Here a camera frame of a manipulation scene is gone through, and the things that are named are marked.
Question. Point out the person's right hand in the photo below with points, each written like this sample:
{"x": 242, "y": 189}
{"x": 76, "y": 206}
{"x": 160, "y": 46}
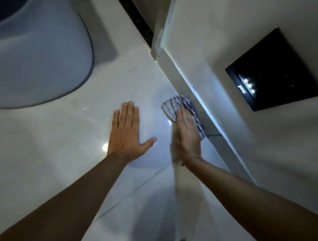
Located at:
{"x": 187, "y": 139}

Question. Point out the person's left hand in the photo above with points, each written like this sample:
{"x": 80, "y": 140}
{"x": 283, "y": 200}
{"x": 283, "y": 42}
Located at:
{"x": 125, "y": 139}

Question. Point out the person's left middle finger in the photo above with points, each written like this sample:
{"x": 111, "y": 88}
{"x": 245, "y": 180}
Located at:
{"x": 129, "y": 114}

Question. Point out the person's left thumb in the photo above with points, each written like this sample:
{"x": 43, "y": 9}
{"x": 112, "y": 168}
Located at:
{"x": 148, "y": 143}

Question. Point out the person's right fingers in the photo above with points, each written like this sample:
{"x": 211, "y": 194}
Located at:
{"x": 185, "y": 118}

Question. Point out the person's left little finger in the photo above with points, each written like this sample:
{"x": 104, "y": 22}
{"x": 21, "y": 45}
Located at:
{"x": 115, "y": 120}

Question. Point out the blue white checkered cloth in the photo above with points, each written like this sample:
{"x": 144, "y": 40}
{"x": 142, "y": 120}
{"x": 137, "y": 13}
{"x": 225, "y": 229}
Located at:
{"x": 174, "y": 105}

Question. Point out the person's right forearm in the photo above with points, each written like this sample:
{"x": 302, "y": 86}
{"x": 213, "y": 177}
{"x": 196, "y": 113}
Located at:
{"x": 251, "y": 198}

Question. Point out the person's left forearm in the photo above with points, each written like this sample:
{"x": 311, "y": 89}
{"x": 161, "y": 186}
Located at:
{"x": 64, "y": 198}

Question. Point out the thin wrist band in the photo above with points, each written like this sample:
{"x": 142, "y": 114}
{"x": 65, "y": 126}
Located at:
{"x": 190, "y": 159}

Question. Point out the white wash basin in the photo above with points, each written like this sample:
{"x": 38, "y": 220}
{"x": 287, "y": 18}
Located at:
{"x": 42, "y": 54}

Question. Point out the black wall switch panel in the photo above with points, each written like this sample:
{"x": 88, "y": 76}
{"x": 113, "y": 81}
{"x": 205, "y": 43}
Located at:
{"x": 273, "y": 72}

